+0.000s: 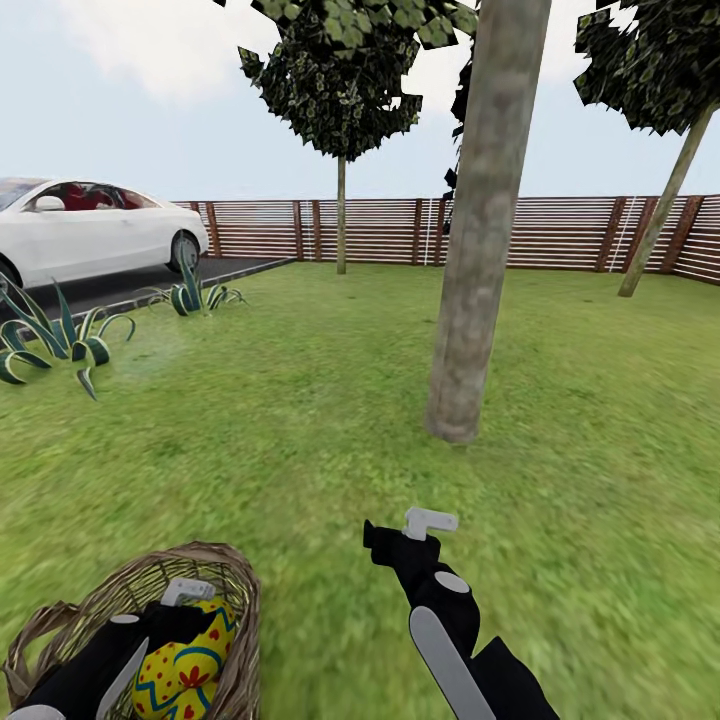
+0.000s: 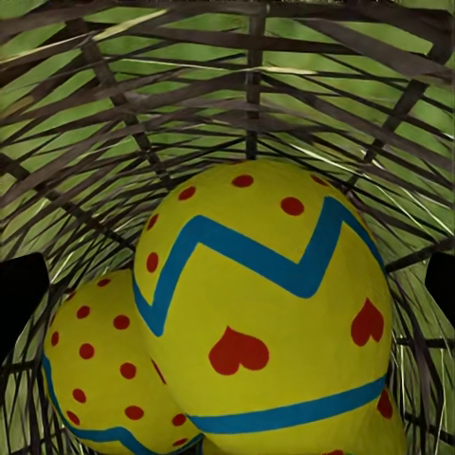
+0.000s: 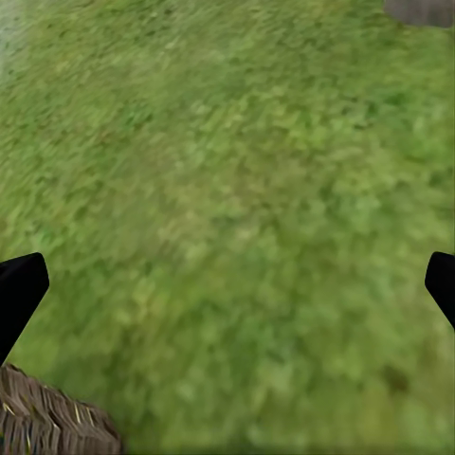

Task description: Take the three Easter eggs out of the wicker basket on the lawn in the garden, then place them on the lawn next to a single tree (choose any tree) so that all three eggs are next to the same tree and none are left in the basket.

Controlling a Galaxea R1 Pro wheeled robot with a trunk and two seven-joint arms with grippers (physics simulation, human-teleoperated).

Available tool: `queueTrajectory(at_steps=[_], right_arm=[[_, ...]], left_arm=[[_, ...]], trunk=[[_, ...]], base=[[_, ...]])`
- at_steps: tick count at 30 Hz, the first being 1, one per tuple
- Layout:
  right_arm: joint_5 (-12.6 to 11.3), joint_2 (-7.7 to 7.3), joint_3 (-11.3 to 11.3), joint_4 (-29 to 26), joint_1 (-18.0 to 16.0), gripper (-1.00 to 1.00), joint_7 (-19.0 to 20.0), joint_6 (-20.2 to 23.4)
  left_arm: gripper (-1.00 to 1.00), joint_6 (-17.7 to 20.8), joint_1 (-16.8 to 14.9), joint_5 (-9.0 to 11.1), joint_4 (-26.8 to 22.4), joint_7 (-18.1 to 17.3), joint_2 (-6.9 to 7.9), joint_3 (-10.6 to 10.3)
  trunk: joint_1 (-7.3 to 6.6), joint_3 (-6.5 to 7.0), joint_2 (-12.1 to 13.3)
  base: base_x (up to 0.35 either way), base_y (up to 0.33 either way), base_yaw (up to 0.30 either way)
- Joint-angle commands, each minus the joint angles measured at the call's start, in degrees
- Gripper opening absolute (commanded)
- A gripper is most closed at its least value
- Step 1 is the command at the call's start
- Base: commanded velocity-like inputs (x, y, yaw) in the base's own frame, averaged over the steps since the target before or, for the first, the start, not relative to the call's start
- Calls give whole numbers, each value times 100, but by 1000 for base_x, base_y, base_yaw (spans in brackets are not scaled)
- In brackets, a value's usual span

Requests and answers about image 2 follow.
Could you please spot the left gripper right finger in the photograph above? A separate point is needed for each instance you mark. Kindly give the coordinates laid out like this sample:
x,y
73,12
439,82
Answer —
x,y
440,282

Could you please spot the easter egg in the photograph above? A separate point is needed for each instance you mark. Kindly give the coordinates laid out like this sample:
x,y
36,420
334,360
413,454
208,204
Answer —
x,y
264,303
100,380
385,435

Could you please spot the wicker basket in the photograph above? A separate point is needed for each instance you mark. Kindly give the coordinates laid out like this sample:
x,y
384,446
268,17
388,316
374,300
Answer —
x,y
250,112

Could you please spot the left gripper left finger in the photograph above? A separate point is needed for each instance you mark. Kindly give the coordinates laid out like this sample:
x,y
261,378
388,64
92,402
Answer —
x,y
23,285

